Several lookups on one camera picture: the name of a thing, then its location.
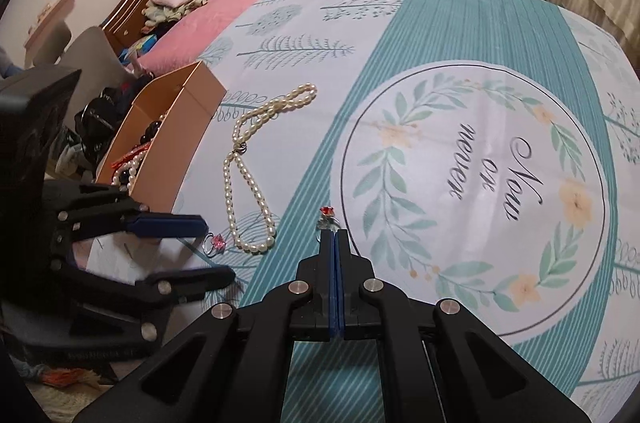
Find wall shelf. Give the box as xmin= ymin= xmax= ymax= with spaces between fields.
xmin=25 ymin=0 xmax=76 ymax=48

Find white pearl necklace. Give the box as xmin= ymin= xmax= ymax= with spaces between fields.
xmin=222 ymin=83 xmax=317 ymax=254

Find black bead bracelet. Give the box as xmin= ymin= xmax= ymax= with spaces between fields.
xmin=140 ymin=113 xmax=166 ymax=144

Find black bag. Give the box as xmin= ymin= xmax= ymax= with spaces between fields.
xmin=75 ymin=83 xmax=151 ymax=154

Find pile of clothes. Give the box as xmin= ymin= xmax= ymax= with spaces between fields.
xmin=140 ymin=0 xmax=206 ymax=38

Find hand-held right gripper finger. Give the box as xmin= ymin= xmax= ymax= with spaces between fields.
xmin=72 ymin=228 xmax=337 ymax=423
xmin=336 ymin=228 xmax=593 ymax=423

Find blue packet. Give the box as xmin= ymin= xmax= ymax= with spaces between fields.
xmin=127 ymin=35 xmax=158 ymax=58

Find red braided bracelet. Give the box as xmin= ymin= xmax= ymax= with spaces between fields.
xmin=110 ymin=143 xmax=151 ymax=171

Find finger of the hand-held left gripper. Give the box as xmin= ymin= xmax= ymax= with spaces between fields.
xmin=55 ymin=188 xmax=209 ymax=244
xmin=50 ymin=258 xmax=236 ymax=344

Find red stone ring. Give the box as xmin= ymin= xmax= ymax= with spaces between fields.
xmin=315 ymin=205 xmax=341 ymax=236

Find pink stone ring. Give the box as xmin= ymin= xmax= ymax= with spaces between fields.
xmin=202 ymin=233 xmax=227 ymax=258

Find grey chair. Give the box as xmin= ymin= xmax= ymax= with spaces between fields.
xmin=30 ymin=20 xmax=136 ymax=104

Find peach cardboard box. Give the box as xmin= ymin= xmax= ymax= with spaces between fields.
xmin=94 ymin=60 xmax=228 ymax=216

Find white pearl bracelet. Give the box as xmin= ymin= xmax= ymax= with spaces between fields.
xmin=111 ymin=153 xmax=146 ymax=194

